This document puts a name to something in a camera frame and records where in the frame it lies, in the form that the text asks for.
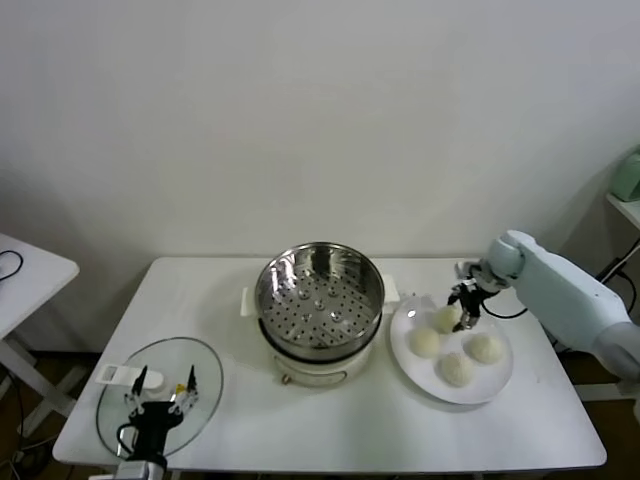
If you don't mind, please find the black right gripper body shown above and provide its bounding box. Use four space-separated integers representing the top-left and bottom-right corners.
457 281 486 322

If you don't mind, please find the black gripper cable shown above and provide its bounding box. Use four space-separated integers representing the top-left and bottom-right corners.
479 294 530 320
115 423 139 459

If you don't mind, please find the perforated steel steamer basket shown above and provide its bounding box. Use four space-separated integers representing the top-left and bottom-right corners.
254 242 387 362

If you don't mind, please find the white shelf board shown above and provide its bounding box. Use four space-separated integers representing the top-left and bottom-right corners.
603 192 640 236

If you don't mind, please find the white round plate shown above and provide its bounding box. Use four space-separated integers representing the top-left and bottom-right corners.
388 293 515 406

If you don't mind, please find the steel steamer pot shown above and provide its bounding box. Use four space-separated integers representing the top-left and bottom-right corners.
241 276 401 387

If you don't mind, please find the white steamed baozi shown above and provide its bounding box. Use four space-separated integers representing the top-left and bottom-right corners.
432 305 462 335
438 351 475 388
465 333 503 365
408 327 442 359

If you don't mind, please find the black power cable with adapter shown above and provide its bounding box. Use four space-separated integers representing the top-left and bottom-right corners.
597 238 640 287

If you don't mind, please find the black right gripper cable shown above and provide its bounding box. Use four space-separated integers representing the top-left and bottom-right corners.
479 294 530 320

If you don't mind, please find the pale green appliance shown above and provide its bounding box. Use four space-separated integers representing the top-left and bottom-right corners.
610 147 640 204

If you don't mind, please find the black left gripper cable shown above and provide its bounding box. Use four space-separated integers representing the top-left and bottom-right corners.
115 423 139 459

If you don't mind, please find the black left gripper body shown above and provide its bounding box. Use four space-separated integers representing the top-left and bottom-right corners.
132 399 181 461

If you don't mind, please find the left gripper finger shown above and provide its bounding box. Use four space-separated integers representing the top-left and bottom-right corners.
123 365 149 420
168 365 200 415

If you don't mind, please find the thin black cable loop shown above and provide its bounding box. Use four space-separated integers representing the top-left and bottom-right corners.
0 249 25 284

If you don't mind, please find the white lid handle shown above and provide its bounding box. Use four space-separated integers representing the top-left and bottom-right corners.
94 364 169 399

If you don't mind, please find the white side table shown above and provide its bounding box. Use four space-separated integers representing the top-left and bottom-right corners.
0 232 81 436

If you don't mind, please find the round glass pot lid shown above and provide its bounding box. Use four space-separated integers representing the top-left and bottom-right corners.
95 337 225 459

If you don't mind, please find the white stand base frame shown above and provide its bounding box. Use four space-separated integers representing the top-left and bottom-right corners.
572 382 629 404

